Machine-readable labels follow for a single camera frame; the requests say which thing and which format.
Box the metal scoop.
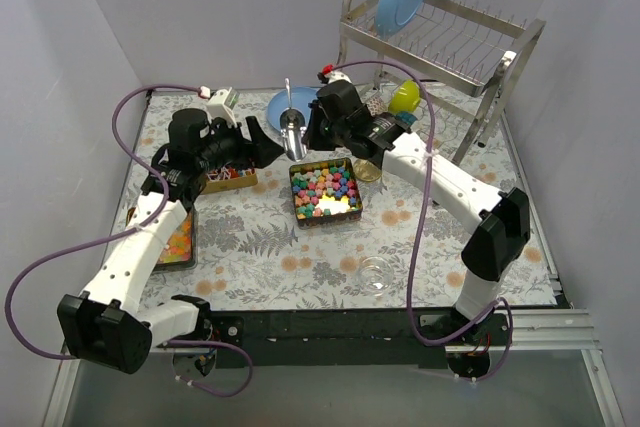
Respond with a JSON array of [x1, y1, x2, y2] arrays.
[[279, 78, 307, 162]]

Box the tin of star candies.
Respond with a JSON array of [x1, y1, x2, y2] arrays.
[[288, 158, 363, 229]]

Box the tin of gummy candies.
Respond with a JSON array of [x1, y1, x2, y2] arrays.
[[153, 209, 197, 274]]

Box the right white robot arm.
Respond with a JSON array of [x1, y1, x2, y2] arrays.
[[304, 79, 531, 345]]

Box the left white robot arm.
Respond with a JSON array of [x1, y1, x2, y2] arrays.
[[57, 108, 284, 374]]

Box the tin of wrapped candies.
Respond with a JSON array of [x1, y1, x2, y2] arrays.
[[202, 166, 258, 194]]

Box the patterned ceramic cup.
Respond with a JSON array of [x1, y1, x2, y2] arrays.
[[365, 94, 388, 116]]

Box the blue plate on table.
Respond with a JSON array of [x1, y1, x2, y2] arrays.
[[267, 86, 317, 132]]

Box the gold round tin lid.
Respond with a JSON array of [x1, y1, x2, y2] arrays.
[[353, 159, 382, 182]]

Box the teal white mug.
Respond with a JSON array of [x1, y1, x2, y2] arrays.
[[395, 111, 417, 126]]

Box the yellow-green bowl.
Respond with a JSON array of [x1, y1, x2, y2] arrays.
[[388, 80, 421, 115]]

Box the clear glass bowl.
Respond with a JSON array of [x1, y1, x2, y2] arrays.
[[356, 256, 394, 297]]

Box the steel dish rack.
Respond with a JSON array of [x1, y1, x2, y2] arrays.
[[338, 0, 546, 164]]

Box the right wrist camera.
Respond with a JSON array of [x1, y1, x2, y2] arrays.
[[317, 64, 351, 85]]

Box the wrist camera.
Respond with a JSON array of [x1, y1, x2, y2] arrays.
[[206, 87, 239, 127], [317, 64, 351, 85]]

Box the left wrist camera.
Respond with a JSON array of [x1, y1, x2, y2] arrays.
[[206, 87, 239, 127]]

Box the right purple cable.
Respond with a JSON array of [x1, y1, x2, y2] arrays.
[[329, 60, 512, 382]]

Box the purple cable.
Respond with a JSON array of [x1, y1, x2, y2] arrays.
[[329, 60, 512, 382], [3, 84, 255, 397]]

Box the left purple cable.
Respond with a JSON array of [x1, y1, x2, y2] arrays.
[[3, 84, 255, 397]]

